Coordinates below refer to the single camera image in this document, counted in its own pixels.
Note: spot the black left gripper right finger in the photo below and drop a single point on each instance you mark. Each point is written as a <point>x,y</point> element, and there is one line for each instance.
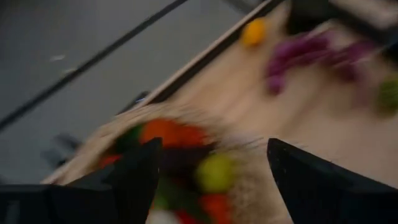
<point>317,193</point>

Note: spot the black aluminium table frame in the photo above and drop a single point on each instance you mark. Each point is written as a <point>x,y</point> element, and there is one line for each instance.
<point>183,79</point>

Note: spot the green apple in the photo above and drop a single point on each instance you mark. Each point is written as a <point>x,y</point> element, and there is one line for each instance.
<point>214,172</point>

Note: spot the orange fruit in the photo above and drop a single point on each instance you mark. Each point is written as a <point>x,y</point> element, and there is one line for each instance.
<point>158,132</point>

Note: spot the woven straw basket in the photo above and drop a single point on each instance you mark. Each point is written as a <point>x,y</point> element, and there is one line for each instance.
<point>245,199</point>

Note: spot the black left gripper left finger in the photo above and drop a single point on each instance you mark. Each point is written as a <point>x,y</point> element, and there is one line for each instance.
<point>130,186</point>

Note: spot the round green bell pepper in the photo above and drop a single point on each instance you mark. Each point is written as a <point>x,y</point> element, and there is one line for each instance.
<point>129,140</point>

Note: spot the yellow mango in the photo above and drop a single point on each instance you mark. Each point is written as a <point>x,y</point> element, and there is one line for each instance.
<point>253,32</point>

